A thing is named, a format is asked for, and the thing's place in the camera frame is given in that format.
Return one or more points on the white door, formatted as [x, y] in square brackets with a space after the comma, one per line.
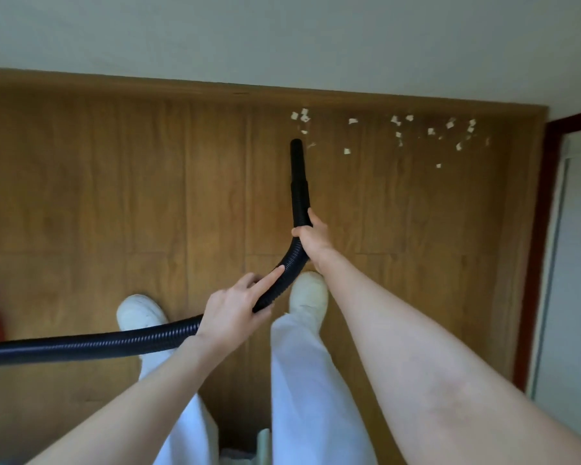
[573, 285]

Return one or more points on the white right shoe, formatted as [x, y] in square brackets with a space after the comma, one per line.
[310, 290]

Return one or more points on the person's right hand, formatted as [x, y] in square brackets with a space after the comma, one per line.
[317, 242]

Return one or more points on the person's left hand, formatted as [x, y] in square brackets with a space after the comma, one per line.
[227, 312]

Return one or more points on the person's left thumb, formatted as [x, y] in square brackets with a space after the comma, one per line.
[262, 317]

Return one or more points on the white shoe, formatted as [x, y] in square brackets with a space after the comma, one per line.
[310, 290]
[138, 312]

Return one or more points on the white left shoe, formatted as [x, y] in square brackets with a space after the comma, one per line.
[138, 312]

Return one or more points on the dark red door frame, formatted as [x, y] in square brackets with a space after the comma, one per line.
[537, 246]

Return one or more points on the white trousers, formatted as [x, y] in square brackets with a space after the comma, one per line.
[310, 397]

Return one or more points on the scattered white paper scraps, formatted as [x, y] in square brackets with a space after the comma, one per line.
[398, 135]

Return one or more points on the person's left forearm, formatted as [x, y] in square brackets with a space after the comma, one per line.
[140, 406]

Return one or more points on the person's right thumb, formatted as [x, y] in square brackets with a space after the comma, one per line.
[301, 232]

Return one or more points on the person's right forearm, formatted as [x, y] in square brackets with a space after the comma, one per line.
[416, 372]

